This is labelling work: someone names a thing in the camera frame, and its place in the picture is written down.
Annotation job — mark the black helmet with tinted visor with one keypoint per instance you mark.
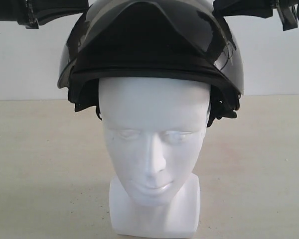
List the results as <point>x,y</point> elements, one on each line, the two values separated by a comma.
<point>177,39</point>

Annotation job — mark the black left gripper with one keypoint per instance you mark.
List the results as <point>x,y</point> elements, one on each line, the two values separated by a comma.
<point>32,13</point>

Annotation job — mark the white mannequin head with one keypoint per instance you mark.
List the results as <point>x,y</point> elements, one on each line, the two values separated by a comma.
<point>154,130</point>

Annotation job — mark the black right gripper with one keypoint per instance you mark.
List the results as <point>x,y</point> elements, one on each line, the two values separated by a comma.
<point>288,10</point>

